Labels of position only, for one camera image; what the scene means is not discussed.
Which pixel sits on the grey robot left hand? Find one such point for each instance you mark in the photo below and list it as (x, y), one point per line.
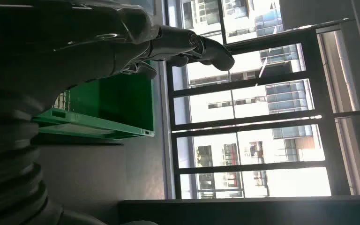
(74, 40)

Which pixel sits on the green plastic basket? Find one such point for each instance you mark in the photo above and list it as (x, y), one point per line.
(114, 99)

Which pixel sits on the black window frame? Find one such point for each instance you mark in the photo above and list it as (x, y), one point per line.
(319, 93)

